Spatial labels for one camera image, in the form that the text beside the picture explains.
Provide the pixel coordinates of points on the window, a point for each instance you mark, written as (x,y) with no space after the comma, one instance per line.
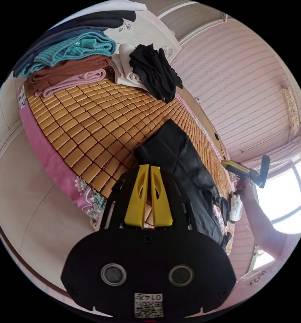
(281,196)

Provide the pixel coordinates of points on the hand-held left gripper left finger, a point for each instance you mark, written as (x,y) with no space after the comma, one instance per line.
(136,202)

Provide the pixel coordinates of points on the pile of clothes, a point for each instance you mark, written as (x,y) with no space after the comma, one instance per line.
(72,68)

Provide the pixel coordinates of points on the bed with woven mat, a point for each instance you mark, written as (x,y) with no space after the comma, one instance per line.
(90,121)

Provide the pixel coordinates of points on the pink curtain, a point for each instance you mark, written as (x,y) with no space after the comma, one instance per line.
(279,154)

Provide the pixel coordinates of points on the white cloth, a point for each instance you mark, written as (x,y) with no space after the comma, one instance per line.
(235,208)

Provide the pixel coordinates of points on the person's right forearm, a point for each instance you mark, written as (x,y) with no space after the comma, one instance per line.
(264,227)

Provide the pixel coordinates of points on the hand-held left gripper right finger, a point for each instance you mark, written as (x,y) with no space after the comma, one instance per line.
(161,207)

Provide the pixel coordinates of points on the black pants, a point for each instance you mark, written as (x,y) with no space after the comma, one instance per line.
(190,164)

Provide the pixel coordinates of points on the white pillow with floral print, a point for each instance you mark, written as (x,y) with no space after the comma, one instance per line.
(150,30)

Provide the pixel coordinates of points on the person's right hand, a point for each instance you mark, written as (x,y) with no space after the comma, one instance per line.
(246,190)

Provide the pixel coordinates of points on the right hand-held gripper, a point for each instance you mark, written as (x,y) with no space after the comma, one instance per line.
(250,176)

